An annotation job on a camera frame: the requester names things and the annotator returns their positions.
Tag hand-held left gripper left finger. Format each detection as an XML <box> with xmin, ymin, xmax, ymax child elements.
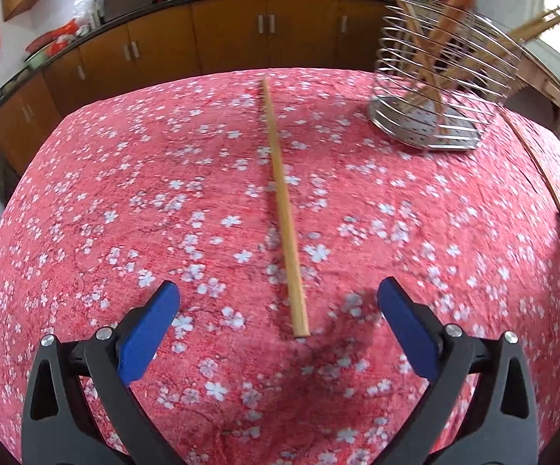
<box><xmin>20</xmin><ymin>280</ymin><xmax>182</xmax><ymax>465</ymax></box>

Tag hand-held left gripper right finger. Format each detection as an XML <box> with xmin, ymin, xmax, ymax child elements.
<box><xmin>376</xmin><ymin>276</ymin><xmax>541</xmax><ymax>465</ymax></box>

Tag metal wire chopstick holder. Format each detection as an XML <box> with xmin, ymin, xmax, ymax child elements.
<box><xmin>367</xmin><ymin>0</ymin><xmax>525</xmax><ymax>153</ymax></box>

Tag cream wooden side table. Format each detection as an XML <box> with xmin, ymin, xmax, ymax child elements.
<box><xmin>500</xmin><ymin>34</ymin><xmax>560</xmax><ymax>134</ymax></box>

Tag red floral tablecloth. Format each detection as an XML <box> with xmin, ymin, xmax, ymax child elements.
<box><xmin>0</xmin><ymin>69</ymin><xmax>560</xmax><ymax>465</ymax></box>

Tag brown lower kitchen cabinets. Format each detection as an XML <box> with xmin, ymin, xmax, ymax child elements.
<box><xmin>0</xmin><ymin>0</ymin><xmax>392</xmax><ymax>175</ymax></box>

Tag red plastic bag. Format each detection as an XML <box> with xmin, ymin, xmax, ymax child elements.
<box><xmin>26</xmin><ymin>19</ymin><xmax>80</xmax><ymax>54</ymax></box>

